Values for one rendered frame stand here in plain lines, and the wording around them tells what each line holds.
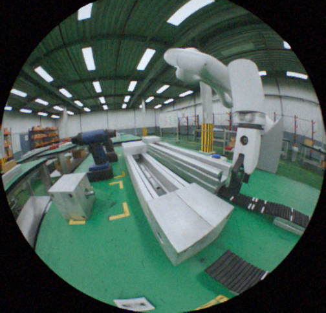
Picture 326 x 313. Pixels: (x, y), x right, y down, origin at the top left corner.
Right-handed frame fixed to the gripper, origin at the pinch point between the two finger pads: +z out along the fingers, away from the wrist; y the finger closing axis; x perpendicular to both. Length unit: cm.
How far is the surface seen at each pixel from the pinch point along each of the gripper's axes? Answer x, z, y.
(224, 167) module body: 7.0, -2.2, 2.3
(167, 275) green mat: -4.9, 5.3, -25.8
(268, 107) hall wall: 25, -175, 755
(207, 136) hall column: 202, 18, 254
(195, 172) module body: 13.4, -0.2, -5.0
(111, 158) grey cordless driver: 58, 3, -33
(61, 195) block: 12.8, -3.0, -43.3
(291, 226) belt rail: -21.8, 4.1, -1.4
